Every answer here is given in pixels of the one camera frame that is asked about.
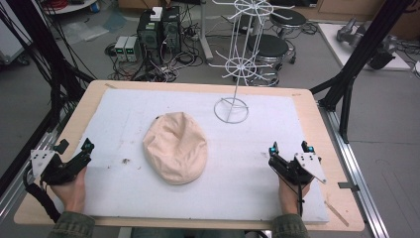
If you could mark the white floor board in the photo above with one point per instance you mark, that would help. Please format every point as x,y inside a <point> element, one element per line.
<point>333,43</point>

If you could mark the person's right hand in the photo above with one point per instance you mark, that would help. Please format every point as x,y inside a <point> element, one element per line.
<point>289,198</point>

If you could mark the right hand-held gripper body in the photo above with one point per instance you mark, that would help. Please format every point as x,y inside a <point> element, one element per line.
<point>297,170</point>

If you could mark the round white table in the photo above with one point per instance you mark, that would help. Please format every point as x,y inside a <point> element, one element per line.
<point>71,6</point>

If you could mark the person's left hand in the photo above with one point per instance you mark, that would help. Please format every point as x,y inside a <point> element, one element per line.
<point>71,195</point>

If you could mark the small black round stool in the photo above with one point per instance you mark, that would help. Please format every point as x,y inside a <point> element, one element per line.
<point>288,17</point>

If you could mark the beige cap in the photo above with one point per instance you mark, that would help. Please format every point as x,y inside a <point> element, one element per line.
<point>176,148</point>

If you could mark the small metal bracket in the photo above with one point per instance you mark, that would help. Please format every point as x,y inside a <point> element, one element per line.
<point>347,186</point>

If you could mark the thin wooden stick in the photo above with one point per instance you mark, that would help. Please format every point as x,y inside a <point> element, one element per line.
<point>336,214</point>

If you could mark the black metal frame stand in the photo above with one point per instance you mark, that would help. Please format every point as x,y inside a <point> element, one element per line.
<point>39,49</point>
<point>360,59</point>

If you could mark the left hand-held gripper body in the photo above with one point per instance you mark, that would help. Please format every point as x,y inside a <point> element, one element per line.
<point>54,170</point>

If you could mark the aluminium rail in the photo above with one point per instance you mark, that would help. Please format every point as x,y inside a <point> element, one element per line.
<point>356,178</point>
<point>23,178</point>

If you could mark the white box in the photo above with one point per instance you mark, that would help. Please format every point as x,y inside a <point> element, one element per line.
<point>156,14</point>

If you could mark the large black round stool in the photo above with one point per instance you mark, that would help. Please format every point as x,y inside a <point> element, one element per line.
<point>268,46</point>

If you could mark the black computer tower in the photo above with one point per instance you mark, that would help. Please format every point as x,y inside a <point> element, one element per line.
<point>148,38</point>
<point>171,31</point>

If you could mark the grey power supply unit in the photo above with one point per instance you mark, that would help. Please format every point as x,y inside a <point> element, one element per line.
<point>121,49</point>
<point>132,49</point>

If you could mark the white foam mat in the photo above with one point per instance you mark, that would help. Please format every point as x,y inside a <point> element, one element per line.
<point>231,172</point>

